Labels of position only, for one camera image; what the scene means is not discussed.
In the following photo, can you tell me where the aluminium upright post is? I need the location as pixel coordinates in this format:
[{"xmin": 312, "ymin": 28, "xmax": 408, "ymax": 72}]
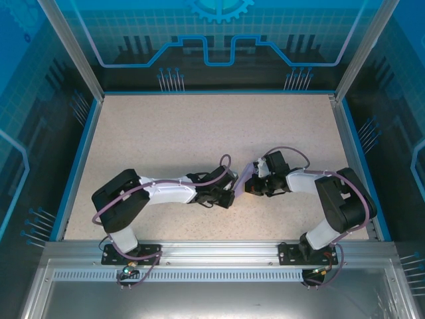
[
  {"xmin": 334, "ymin": 0, "xmax": 392, "ymax": 102},
  {"xmin": 36, "ymin": 0, "xmax": 106, "ymax": 102}
]

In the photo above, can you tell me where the slotted metal cable duct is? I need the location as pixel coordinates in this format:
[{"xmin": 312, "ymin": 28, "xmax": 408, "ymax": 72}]
[{"xmin": 52, "ymin": 269, "xmax": 305, "ymax": 283}]

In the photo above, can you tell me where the aluminium front beam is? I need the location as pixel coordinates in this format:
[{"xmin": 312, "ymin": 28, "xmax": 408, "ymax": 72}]
[{"xmin": 42, "ymin": 239, "xmax": 398, "ymax": 266}]

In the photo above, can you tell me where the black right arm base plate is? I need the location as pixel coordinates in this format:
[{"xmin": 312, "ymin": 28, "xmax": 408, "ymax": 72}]
[{"xmin": 278, "ymin": 242, "xmax": 336, "ymax": 266}]

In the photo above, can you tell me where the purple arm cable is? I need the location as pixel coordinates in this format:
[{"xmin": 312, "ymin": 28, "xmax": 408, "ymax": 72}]
[
  {"xmin": 92, "ymin": 154, "xmax": 233, "ymax": 289},
  {"xmin": 262, "ymin": 146, "xmax": 373, "ymax": 290}
]

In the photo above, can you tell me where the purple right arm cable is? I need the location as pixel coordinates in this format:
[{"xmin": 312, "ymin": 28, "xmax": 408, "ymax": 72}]
[{"xmin": 262, "ymin": 146, "xmax": 373, "ymax": 290}]

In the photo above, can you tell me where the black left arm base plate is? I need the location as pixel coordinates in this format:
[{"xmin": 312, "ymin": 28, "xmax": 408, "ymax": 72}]
[{"xmin": 101, "ymin": 243, "xmax": 163, "ymax": 266}]

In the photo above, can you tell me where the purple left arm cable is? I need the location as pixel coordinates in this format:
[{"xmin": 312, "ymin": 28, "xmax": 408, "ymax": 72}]
[{"xmin": 92, "ymin": 154, "xmax": 233, "ymax": 289}]

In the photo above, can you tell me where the metal tray panel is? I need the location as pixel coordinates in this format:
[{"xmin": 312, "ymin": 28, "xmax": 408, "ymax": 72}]
[{"xmin": 19, "ymin": 258, "xmax": 419, "ymax": 319}]

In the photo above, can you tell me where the aluminium side rail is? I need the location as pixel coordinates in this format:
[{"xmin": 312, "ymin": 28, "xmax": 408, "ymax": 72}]
[
  {"xmin": 54, "ymin": 96, "xmax": 106, "ymax": 242},
  {"xmin": 327, "ymin": 94, "xmax": 381, "ymax": 241}
]

